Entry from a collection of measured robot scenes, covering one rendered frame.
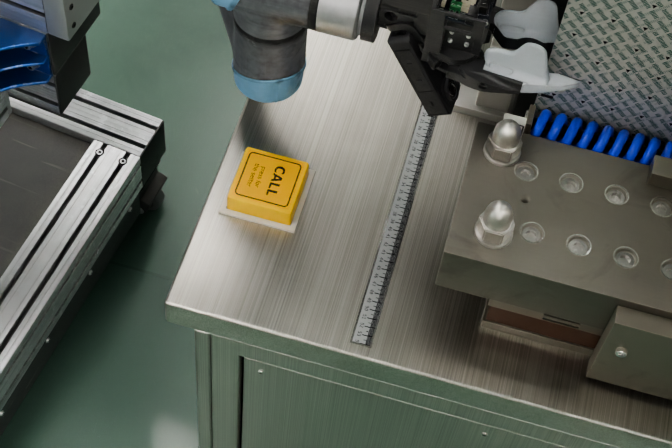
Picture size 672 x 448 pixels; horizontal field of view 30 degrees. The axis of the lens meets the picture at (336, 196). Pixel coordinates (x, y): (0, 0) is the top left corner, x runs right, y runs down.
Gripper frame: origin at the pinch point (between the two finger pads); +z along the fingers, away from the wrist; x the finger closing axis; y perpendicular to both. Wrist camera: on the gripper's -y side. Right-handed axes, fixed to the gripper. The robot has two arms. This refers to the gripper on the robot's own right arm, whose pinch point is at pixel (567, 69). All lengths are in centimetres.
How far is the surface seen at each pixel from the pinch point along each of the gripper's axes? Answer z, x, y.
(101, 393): -57, 1, -109
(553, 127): 0.3, -3.3, -5.1
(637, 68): 6.1, -0.4, 2.8
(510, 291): 0.0, -20.1, -9.6
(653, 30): 6.1, -0.3, 8.1
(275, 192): -25.3, -11.5, -16.6
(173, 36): -72, 82, -109
